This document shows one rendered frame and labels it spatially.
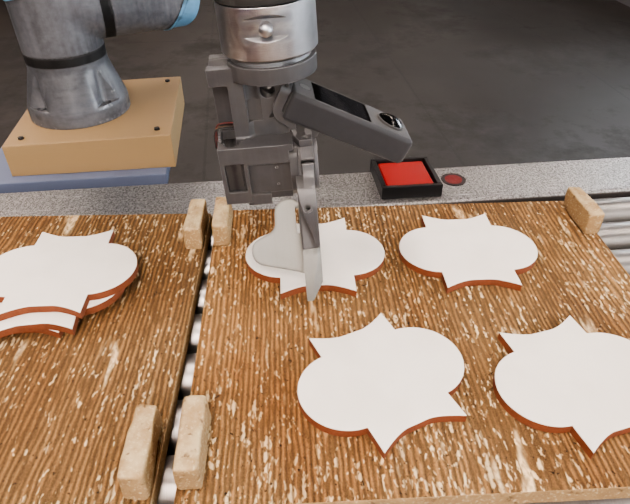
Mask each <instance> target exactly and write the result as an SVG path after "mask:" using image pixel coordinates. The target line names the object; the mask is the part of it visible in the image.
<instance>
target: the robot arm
mask: <svg viewBox="0 0 630 504"><path fill-rule="evenodd" d="M3 1H5V4H6V7H7V10H8V13H9V16H10V19H11V22H12V25H13V28H14V31H15V34H16V37H17V40H18V43H19V46H20V49H21V52H22V55H23V58H24V61H25V64H26V67H27V109H28V112H29V115H30V117H31V120H32V122H33V123H34V124H36V125H37V126H40V127H42V128H46V129H53V130H75V129H83V128H88V127H93V126H97V125H101V124H104V123H107V122H109V121H112V120H114V119H116V118H118V117H120V116H121V115H123V114H124V113H125V112H126V111H127V110H128V109H129V107H130V104H131V103H130V98H129V94H128V90H127V88H126V86H125V84H124V83H123V81H122V79H121V78H120V76H119V74H118V73H117V71H116V69H115V68H114V66H113V64H112V63H111V61H110V59H109V57H108V55H107V51H106V47H105V43H104V38H108V37H115V36H122V35H129V34H136V33H143V32H150V31H157V30H164V31H167V30H171V29H173V28H176V27H181V26H186V25H188V24H190V23H191V22H192V21H193V20H194V19H195V17H196V16H197V13H198V10H199V5H200V0H3ZM214 6H215V12H216V18H217V25H218V31H219V37H220V44H221V50H222V52H223V54H216V55H210V56H209V60H208V66H207V67H206V69H205V73H206V78H207V83H208V88H212V92H213V97H214V102H215V108H216V113H217V118H218V124H217V125H216V127H215V131H214V144H215V148H216V150H217V155H218V160H219V165H220V170H221V175H222V181H223V186H224V191H225V196H226V201H227V205H230V204H242V203H249V205H259V204H271V203H272V198H273V197H285V196H293V193H297V196H298V201H296V200H294V199H290V198H288V199H284V200H282V201H280V202H279V203H278V204H277V206H276V208H275V212H274V214H275V227H274V229H273V230H272V231H271V232H270V233H268V234H267V235H265V236H263V237H262V238H260V239H258V240H257V241H256V242H255V243H254V244H253V247H252V255H253V258H254V260H255V261H256V262H257V263H258V264H260V265H263V266H269V267H275V268H280V269H286V270H292V271H297V272H302V273H305V282H306V292H307V301H313V300H315V298H316V295H317V293H318V291H319V289H320V287H321V284H322V282H323V273H322V260H321V248H320V235H319V223H318V210H317V198H316V188H320V179H319V166H318V154H317V141H316V137H317V136H318V134H319V133H321V134H323V135H326V136H328V137H331V138H333V139H336V140H339V141H341V142H344V143H346V144H349V145H351V146H354V147H356V148H359V149H361V150H364V151H367V152H369V153H372V154H374V155H377V156H379V157H382V158H384V159H387V160H389V161H392V162H395V163H400V162H402V161H403V159H404V158H405V156H406V154H407V153H408V151H409V150H410V148H411V146H412V140H411V138H410V136H409V134H408V132H407V130H406V128H405V126H404V124H403V122H402V120H401V119H399V118H397V117H395V116H394V115H392V114H389V113H385V112H382V111H380V110H378V109H375V108H373V107H371V106H368V105H366V104H364V103H361V102H359V101H357V100H354V99H352V98H349V97H347V96H345V95H342V94H340V93H338V92H335V91H333V90H331V89H328V88H326V87H324V86H321V85H319V84H316V83H314V82H312V81H309V80H307V79H305V78H306V77H308V76H310V75H311V74H313V73H314V72H315V71H316V69H317V55H316V48H315V47H316V45H317V44H318V31H317V16H316V1H315V0H214ZM218 126H219V127H218ZM217 127H218V128H217ZM218 129H219V132H218V134H217V130H218ZM216 138H217V141H216ZM217 142H218V146H217ZM295 207H298V212H299V223H300V233H297V226H296V215H295Z"/></svg>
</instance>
